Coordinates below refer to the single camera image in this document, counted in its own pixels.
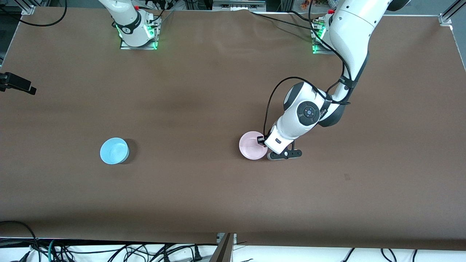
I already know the black base cable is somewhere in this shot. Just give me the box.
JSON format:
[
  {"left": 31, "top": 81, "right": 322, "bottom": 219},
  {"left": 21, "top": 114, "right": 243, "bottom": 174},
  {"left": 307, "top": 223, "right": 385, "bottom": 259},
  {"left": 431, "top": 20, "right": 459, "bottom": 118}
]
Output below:
[
  {"left": 144, "top": 0, "right": 175, "bottom": 28},
  {"left": 249, "top": 10, "right": 323, "bottom": 31}
]

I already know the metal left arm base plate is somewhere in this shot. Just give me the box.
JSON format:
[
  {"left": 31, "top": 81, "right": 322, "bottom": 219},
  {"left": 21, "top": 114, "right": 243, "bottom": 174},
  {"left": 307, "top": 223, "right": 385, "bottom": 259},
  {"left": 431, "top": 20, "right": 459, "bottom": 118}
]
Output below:
[{"left": 312, "top": 20, "right": 337, "bottom": 55}]

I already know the pink bowl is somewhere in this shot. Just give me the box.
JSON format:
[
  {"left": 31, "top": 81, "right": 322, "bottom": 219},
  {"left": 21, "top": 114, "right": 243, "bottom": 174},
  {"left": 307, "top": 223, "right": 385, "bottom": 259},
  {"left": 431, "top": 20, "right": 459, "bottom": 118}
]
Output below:
[{"left": 239, "top": 131, "right": 269, "bottom": 160}]

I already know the brown table cover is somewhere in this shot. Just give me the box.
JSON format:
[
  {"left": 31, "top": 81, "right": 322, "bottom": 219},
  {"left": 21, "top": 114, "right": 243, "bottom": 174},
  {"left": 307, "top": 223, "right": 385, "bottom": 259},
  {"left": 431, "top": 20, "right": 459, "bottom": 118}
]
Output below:
[{"left": 0, "top": 7, "right": 466, "bottom": 251}]

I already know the black curved cable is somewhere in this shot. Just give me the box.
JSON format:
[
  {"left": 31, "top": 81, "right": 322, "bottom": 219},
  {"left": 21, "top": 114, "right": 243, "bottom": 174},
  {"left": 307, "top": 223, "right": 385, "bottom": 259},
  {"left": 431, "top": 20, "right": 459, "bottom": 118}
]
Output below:
[{"left": 0, "top": 220, "right": 41, "bottom": 262}]

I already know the aluminium frame post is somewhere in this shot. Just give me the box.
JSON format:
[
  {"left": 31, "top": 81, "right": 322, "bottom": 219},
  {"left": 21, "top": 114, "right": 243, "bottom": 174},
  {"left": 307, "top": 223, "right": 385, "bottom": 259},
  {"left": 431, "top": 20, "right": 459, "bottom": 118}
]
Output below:
[
  {"left": 20, "top": 0, "right": 37, "bottom": 16},
  {"left": 439, "top": 0, "right": 466, "bottom": 27}
]

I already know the grey power strip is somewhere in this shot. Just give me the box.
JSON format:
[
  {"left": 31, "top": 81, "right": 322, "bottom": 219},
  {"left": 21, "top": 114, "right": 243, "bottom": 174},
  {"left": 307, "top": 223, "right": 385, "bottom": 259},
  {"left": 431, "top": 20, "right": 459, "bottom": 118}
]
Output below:
[{"left": 212, "top": 0, "right": 266, "bottom": 10}]

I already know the blue bowl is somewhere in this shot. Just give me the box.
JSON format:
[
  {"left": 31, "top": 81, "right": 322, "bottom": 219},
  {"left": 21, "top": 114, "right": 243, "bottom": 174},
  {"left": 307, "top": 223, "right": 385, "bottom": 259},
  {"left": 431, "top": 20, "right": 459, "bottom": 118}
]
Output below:
[{"left": 100, "top": 137, "right": 130, "bottom": 165}]

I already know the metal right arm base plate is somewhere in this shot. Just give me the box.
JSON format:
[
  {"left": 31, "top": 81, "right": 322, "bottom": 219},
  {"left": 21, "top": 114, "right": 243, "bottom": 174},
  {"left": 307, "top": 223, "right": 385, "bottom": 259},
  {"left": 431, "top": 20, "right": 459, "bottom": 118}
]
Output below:
[{"left": 120, "top": 16, "right": 161, "bottom": 50}]

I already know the colourful floral object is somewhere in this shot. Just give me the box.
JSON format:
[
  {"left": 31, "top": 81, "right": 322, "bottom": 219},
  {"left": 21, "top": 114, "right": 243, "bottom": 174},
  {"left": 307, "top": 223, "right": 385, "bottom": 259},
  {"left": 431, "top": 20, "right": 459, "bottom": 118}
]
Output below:
[{"left": 300, "top": 0, "right": 332, "bottom": 11}]

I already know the aluminium profile beam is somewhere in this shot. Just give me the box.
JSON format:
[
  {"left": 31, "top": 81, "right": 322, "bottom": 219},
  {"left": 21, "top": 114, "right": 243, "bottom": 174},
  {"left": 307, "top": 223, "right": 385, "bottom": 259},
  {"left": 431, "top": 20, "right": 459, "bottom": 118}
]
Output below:
[{"left": 210, "top": 233, "right": 237, "bottom": 262}]

